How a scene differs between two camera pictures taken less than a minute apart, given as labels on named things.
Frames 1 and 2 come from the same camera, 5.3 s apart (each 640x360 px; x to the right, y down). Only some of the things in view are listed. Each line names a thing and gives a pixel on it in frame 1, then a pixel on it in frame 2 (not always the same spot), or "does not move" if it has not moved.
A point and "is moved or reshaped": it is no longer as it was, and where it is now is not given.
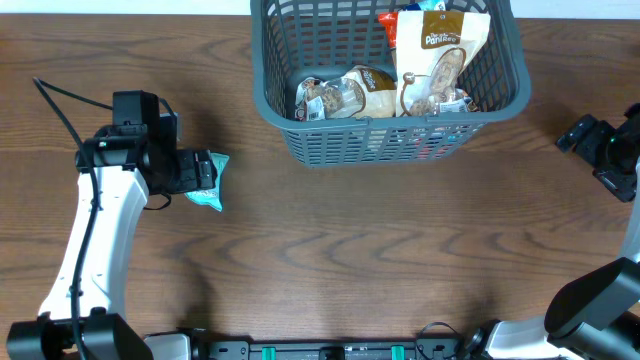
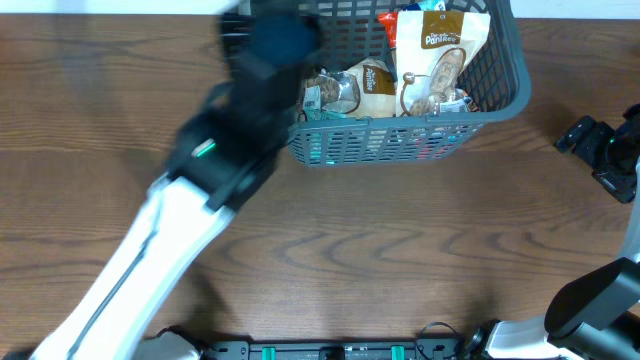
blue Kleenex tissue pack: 430,6 does not move
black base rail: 326,350 does not move
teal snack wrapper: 212,195 is moved or reshaped
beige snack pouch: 366,92 is moved or reshaped
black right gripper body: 578,137 does not move
